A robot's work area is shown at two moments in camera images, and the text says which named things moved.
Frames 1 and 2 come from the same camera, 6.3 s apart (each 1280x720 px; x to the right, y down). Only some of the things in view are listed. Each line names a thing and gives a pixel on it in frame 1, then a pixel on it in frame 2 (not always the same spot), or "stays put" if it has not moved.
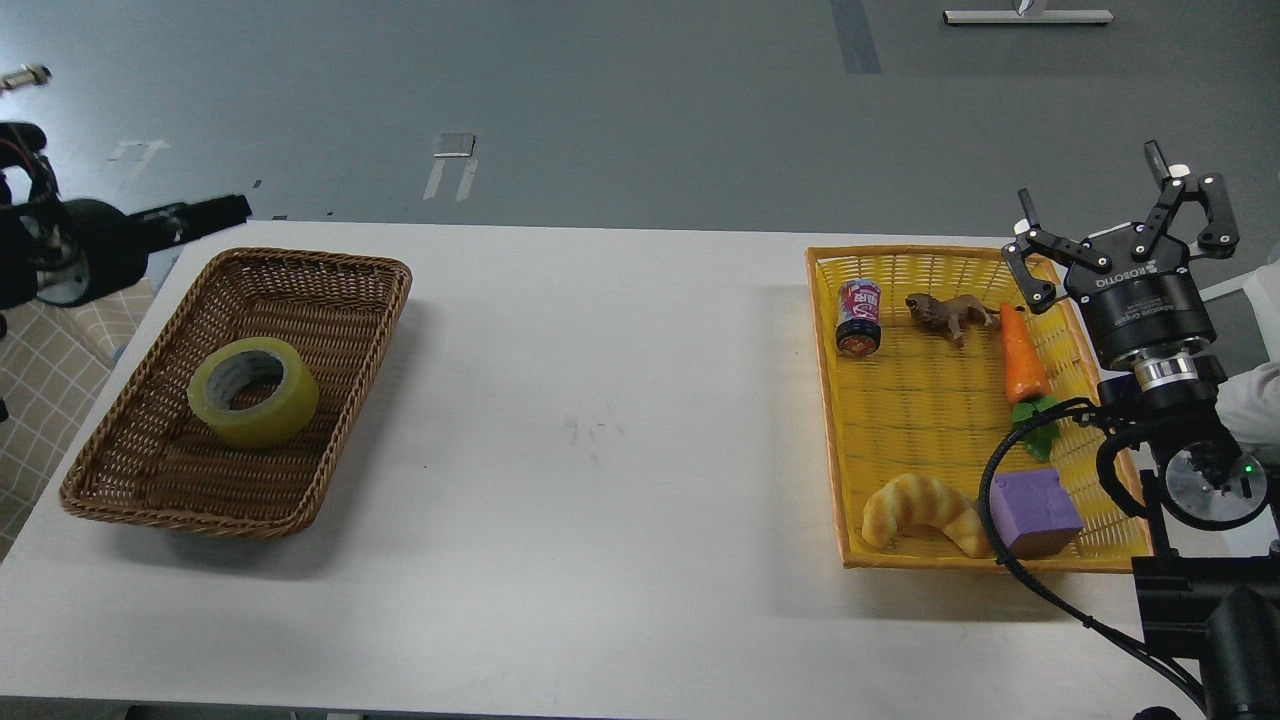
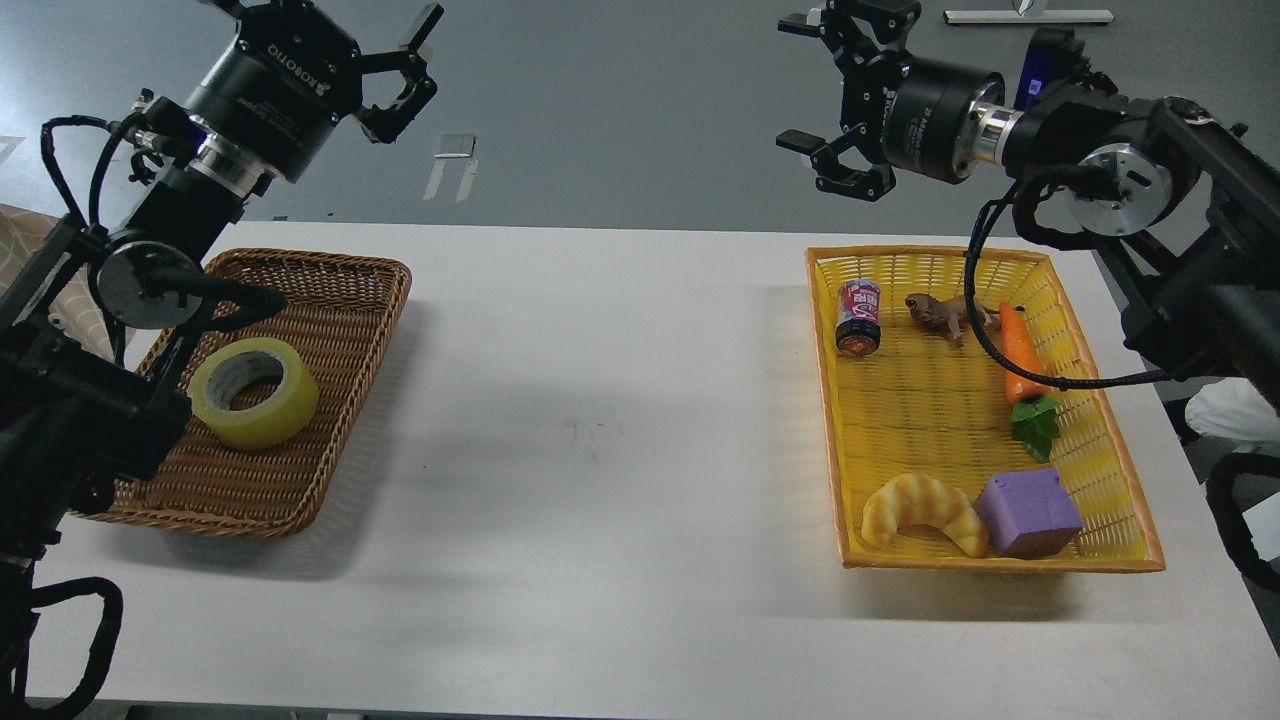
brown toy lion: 951,314 stays put
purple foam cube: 1034,515 stays put
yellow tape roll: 254,392 stays put
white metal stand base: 1027,16 stays put
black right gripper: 1139,309 -> 923,116
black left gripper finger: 210,216 -> 234,7
